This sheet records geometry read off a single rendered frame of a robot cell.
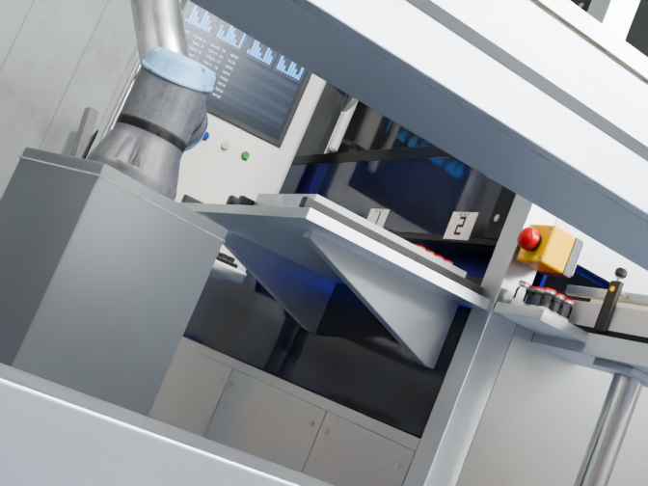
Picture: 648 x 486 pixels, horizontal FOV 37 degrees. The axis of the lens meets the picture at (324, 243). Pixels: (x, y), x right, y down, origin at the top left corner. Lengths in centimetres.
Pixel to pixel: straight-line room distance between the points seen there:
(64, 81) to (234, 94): 331
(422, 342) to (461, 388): 12
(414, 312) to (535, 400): 28
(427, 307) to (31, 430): 125
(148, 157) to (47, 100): 432
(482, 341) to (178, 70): 71
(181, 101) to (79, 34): 438
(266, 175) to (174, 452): 199
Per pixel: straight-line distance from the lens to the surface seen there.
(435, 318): 180
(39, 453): 62
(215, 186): 255
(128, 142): 149
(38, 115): 577
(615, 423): 167
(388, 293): 174
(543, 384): 184
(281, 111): 261
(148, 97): 151
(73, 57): 586
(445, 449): 174
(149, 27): 171
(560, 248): 171
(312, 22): 67
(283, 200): 173
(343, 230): 159
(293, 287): 220
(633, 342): 164
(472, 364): 173
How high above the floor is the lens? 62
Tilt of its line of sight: 8 degrees up
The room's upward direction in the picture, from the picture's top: 23 degrees clockwise
